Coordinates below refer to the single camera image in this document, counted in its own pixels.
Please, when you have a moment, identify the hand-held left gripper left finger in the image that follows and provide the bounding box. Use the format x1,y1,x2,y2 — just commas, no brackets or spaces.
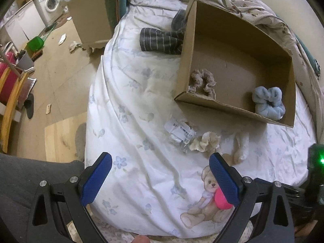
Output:
27,152,113,243

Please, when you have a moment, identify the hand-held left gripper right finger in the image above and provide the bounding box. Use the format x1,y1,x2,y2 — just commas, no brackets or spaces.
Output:
210,152,295,243

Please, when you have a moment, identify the white sock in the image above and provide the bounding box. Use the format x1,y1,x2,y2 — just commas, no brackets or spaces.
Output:
223,132,250,164

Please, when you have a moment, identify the cream scrunchie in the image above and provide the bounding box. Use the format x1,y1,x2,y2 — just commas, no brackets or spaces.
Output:
189,131,221,153

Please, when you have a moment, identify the clear plastic packet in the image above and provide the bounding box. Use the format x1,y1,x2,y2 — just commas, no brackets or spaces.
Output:
164,121,196,155

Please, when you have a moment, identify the cardboard box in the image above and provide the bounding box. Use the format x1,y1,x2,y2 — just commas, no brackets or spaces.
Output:
174,0,296,128

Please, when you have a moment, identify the light wooden board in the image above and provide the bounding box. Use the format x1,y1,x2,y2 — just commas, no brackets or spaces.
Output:
45,114,88,162

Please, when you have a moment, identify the fluffy light blue scrunchie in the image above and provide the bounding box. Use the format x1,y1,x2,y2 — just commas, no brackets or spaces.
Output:
252,86,286,120

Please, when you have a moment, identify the person's leg in grey pants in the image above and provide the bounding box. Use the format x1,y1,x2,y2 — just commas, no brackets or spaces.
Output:
0,153,85,243

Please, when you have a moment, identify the beige patterned scrunchie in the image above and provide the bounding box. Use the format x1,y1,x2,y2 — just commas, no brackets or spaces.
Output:
188,69,217,99

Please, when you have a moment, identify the pink suitcase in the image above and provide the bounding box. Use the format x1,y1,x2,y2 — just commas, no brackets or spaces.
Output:
0,52,16,104

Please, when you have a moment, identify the grey container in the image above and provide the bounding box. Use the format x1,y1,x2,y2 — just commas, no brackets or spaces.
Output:
16,51,34,69

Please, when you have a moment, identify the green plastic bin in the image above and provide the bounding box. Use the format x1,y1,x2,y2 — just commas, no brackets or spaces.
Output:
27,37,45,51

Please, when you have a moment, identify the dark striped cloth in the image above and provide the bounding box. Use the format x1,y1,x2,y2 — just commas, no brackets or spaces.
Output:
140,9,188,55

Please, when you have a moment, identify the beige nightstand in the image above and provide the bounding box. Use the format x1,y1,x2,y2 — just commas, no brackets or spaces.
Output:
68,0,114,53

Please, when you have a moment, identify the white floor cabinet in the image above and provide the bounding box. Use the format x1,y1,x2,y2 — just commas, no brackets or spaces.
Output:
5,4,45,51

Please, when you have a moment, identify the teal bed headboard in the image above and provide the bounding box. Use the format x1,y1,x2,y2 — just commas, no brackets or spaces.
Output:
102,0,132,28

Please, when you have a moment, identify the beige dotted quilt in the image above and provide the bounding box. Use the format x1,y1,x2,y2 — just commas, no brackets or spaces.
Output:
162,0,324,122

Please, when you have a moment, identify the white washing machine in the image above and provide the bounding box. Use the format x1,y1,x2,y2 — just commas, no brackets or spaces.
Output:
34,0,64,26

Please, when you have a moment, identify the yellow wooden frame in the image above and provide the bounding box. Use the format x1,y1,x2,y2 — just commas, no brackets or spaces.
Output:
0,43,34,153

